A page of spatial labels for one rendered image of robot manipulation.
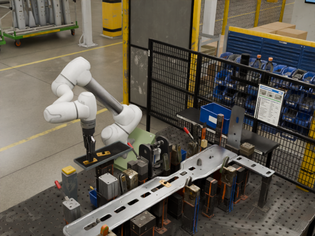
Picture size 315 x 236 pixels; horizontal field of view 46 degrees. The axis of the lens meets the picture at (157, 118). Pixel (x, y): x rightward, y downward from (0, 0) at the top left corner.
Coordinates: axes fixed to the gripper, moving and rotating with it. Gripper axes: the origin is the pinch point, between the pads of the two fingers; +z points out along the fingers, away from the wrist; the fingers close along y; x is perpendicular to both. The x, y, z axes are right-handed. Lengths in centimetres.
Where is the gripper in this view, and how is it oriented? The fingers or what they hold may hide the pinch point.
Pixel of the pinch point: (89, 156)
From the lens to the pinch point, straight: 230.4
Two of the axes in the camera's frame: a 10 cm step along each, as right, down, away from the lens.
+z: -0.4, 9.0, 4.4
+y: 6.0, 3.7, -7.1
